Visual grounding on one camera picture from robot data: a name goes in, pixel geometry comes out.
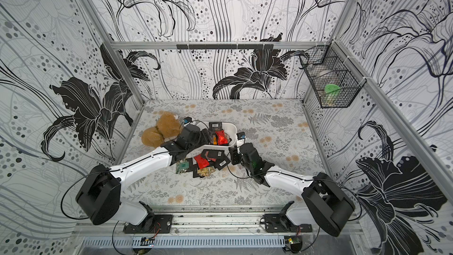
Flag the black barcode tea bag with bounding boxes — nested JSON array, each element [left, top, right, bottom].
[[209, 122, 223, 131]]

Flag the shiny red foil tea bag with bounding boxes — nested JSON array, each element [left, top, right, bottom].
[[215, 130, 230, 146]]

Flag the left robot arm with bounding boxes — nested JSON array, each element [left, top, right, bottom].
[[75, 123, 210, 230]]

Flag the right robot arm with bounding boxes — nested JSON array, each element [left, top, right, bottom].
[[228, 143, 355, 237]]

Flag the white storage box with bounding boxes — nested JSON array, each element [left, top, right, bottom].
[[193, 120, 238, 151]]

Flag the brown teddy bear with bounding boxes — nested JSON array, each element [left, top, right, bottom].
[[141, 112, 182, 148]]

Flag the green lid in basket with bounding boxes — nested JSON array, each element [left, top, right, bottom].
[[324, 84, 342, 96]]

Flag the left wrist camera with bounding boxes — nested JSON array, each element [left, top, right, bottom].
[[183, 117, 193, 125]]

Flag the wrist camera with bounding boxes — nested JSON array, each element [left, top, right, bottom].
[[183, 117, 193, 125], [236, 132, 246, 147]]

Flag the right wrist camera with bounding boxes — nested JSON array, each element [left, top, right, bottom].
[[236, 132, 246, 147]]

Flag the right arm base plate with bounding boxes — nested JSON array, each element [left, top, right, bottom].
[[260, 214, 313, 234]]

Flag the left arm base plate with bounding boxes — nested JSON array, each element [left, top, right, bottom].
[[123, 214, 173, 235]]

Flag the black wire basket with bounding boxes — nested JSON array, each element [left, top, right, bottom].
[[298, 45, 362, 109]]

